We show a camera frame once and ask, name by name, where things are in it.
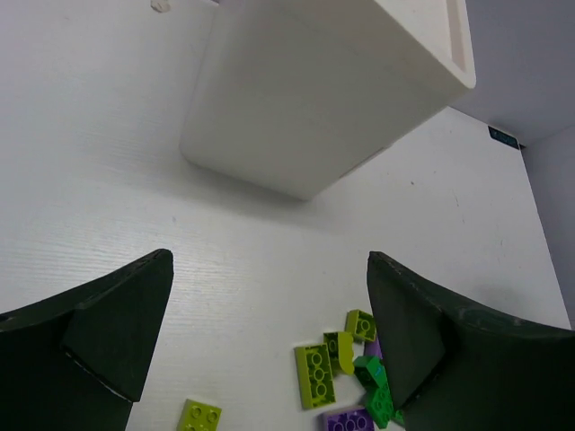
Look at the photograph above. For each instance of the purple 2x3 lego brick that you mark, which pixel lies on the purple 2x3 lego brick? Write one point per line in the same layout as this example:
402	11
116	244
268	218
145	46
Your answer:
352	418

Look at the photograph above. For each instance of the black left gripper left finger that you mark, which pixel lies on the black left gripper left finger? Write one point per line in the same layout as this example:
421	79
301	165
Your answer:
79	360

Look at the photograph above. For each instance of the purple 2x2 lego brick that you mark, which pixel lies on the purple 2x2 lego brick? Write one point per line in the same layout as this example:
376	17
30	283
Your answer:
372	348

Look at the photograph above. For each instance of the lime curved lego brick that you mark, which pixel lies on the lime curved lego brick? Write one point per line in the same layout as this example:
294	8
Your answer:
340	351

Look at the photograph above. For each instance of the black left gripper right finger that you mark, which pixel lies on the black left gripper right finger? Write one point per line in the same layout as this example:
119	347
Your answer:
455	364

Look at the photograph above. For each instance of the lime 2x3 lego brick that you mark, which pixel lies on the lime 2x3 lego brick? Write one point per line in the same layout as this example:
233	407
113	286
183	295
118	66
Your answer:
314	374

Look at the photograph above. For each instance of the small green lego brick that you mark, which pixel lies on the small green lego brick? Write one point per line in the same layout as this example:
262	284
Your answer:
370	372

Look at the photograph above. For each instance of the lime 2x2 lego brick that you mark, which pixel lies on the lime 2x2 lego brick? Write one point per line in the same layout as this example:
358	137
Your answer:
198	416

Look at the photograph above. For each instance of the lime 2x2 lego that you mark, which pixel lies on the lime 2x2 lego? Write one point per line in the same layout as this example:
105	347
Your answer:
361	326

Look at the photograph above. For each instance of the blue label sticker right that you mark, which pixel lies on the blue label sticker right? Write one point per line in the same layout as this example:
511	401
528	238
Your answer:
503	138

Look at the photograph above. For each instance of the white drawer cabinet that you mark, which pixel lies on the white drawer cabinet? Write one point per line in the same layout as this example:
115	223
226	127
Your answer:
293	95

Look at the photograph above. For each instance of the green 2x2 lego brick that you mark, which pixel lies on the green 2x2 lego brick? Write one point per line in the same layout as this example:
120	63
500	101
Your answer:
379	405

